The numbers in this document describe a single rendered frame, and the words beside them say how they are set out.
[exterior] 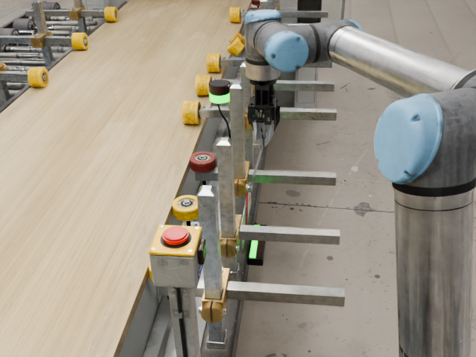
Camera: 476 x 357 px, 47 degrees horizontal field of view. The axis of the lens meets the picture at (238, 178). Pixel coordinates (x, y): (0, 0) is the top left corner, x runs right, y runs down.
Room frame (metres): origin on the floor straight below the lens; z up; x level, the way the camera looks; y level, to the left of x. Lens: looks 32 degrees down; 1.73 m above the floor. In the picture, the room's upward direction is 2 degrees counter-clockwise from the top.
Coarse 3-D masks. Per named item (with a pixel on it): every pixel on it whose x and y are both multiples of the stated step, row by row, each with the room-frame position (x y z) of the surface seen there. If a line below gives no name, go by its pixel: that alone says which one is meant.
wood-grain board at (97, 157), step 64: (192, 0) 3.48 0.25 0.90; (64, 64) 2.37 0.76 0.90; (128, 64) 2.35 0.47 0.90; (192, 64) 2.32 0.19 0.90; (0, 128) 1.73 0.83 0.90; (64, 128) 1.72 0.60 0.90; (128, 128) 1.70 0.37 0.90; (192, 128) 1.69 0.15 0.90; (0, 192) 1.32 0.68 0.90; (64, 192) 1.30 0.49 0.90; (128, 192) 1.29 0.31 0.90; (0, 256) 1.03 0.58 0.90; (64, 256) 1.02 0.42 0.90; (128, 256) 1.01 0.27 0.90; (0, 320) 0.82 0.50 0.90; (64, 320) 0.81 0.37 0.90; (128, 320) 0.81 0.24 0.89
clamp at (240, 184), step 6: (246, 162) 1.49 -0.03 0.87; (246, 168) 1.46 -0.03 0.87; (246, 174) 1.42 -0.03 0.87; (234, 180) 1.39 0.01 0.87; (240, 180) 1.39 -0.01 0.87; (246, 180) 1.40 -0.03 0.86; (234, 186) 1.37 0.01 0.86; (240, 186) 1.37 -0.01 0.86; (234, 192) 1.37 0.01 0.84; (240, 192) 1.37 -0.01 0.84
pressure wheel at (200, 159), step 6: (192, 156) 1.48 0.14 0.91; (198, 156) 1.48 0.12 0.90; (204, 156) 1.47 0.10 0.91; (210, 156) 1.48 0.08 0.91; (192, 162) 1.44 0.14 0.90; (198, 162) 1.44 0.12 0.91; (204, 162) 1.44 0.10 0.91; (210, 162) 1.44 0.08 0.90; (192, 168) 1.45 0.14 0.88; (198, 168) 1.43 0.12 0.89; (204, 168) 1.43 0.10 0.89; (210, 168) 1.44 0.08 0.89
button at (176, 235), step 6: (168, 228) 0.67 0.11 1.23; (174, 228) 0.67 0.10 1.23; (180, 228) 0.67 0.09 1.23; (162, 234) 0.66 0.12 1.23; (168, 234) 0.66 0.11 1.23; (174, 234) 0.66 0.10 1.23; (180, 234) 0.66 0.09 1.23; (186, 234) 0.66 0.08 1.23; (168, 240) 0.65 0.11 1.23; (174, 240) 0.64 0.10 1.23; (180, 240) 0.65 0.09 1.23
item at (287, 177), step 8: (200, 176) 1.45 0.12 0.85; (208, 176) 1.45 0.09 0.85; (216, 176) 1.45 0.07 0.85; (256, 176) 1.43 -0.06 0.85; (264, 176) 1.43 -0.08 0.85; (272, 176) 1.43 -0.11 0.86; (280, 176) 1.42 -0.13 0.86; (288, 176) 1.42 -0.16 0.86; (296, 176) 1.42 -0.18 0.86; (304, 176) 1.41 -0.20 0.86; (312, 176) 1.41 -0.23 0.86; (320, 176) 1.41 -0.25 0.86; (328, 176) 1.41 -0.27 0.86; (304, 184) 1.41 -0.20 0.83; (312, 184) 1.41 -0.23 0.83; (320, 184) 1.41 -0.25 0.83; (328, 184) 1.40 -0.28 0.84
